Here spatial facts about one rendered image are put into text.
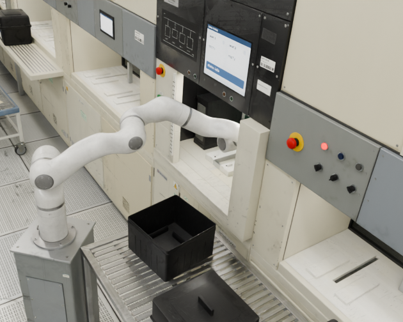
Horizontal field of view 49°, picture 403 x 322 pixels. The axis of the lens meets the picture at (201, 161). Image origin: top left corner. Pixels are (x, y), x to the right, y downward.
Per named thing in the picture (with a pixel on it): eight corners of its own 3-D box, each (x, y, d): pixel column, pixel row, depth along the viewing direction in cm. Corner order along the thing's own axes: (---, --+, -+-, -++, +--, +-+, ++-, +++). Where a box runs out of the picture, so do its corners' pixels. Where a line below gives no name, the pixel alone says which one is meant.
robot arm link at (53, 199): (34, 212, 186) (27, 164, 174) (38, 186, 201) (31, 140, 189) (64, 209, 189) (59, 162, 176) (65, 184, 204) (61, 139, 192)
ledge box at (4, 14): (-5, 37, 420) (-9, 8, 406) (26, 34, 433) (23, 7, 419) (2, 46, 398) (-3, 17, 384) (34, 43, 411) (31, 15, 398)
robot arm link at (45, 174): (41, 177, 191) (38, 200, 177) (25, 156, 184) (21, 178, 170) (148, 131, 190) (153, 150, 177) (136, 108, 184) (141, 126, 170)
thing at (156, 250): (174, 222, 216) (176, 193, 207) (213, 253, 199) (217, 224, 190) (126, 246, 199) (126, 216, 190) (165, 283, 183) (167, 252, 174)
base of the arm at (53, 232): (23, 245, 195) (18, 211, 186) (45, 218, 211) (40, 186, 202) (64, 253, 193) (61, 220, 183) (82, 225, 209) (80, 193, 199)
